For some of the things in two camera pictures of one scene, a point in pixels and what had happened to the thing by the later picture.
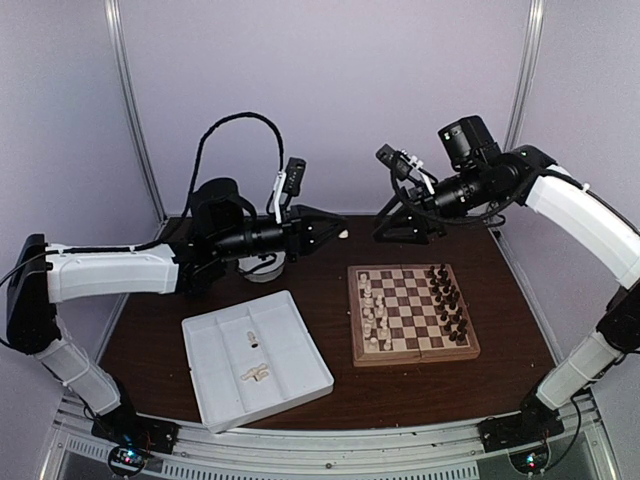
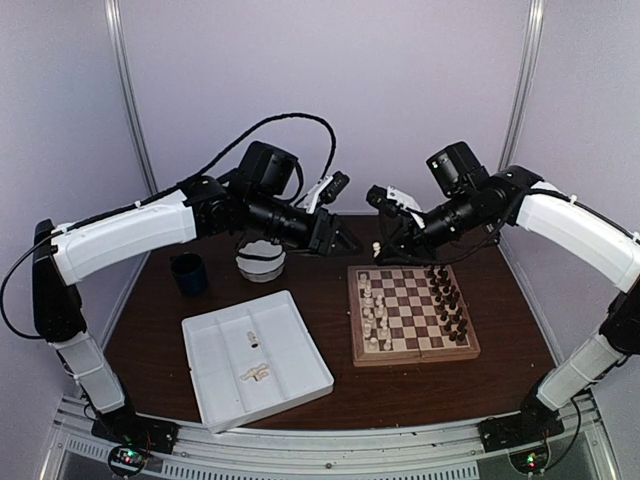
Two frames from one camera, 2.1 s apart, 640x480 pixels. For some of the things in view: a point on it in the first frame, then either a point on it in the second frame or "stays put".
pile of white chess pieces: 257,374 stays put
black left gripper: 295,229 → 324,231
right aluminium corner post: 526,72 stays put
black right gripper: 422,229 → 414,243
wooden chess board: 407,314 stays put
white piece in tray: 253,339 stays put
